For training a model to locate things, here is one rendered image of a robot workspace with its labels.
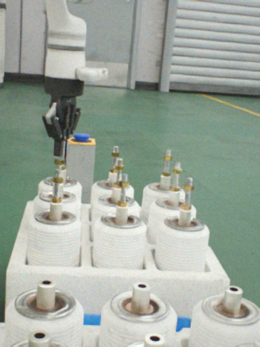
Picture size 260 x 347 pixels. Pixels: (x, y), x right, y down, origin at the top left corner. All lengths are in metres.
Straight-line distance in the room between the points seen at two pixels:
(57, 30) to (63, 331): 0.56
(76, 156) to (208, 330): 0.74
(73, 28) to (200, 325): 0.57
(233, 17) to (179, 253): 5.46
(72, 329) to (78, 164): 0.72
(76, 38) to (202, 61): 5.23
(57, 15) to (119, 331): 0.58
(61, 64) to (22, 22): 4.91
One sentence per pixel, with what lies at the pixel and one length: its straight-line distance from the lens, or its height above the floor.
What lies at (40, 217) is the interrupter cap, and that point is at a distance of 0.97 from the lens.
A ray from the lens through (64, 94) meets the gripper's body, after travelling 1.01.
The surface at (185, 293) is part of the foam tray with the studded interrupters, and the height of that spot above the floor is 0.15.
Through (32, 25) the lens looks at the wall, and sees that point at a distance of 5.91.
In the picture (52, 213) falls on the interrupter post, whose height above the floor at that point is 0.26.
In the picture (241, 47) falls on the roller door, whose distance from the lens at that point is 6.37.
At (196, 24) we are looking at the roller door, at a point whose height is 0.76.
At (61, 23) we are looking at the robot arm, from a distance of 1.00.
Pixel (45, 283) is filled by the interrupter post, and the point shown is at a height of 0.28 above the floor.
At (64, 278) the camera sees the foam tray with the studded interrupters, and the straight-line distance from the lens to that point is 0.94.
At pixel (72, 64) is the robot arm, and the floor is 0.52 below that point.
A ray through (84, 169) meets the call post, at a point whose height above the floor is 0.25.
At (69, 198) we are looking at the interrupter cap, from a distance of 1.07.
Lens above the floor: 0.58
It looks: 15 degrees down
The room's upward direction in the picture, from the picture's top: 5 degrees clockwise
